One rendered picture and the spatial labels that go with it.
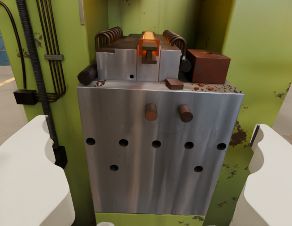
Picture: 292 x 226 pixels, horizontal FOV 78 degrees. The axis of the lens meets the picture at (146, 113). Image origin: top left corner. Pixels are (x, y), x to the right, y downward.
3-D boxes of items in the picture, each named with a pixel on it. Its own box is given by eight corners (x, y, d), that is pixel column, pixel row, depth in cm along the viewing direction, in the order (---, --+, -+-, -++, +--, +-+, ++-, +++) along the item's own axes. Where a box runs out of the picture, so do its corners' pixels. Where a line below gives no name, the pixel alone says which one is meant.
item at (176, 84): (165, 83, 45) (165, 78, 44) (177, 83, 45) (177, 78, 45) (170, 89, 41) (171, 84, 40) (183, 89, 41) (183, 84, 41)
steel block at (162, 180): (206, 216, 61) (245, 93, 41) (93, 212, 61) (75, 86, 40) (180, 127, 111) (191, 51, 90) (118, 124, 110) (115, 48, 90)
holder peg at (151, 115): (156, 121, 40) (157, 110, 38) (144, 121, 40) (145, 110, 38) (156, 113, 43) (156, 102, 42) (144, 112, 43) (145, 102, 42)
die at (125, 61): (177, 82, 46) (182, 46, 42) (97, 79, 45) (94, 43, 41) (164, 53, 83) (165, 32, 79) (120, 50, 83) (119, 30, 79)
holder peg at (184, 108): (192, 123, 40) (194, 112, 38) (179, 123, 40) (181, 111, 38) (188, 114, 43) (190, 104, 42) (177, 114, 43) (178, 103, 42)
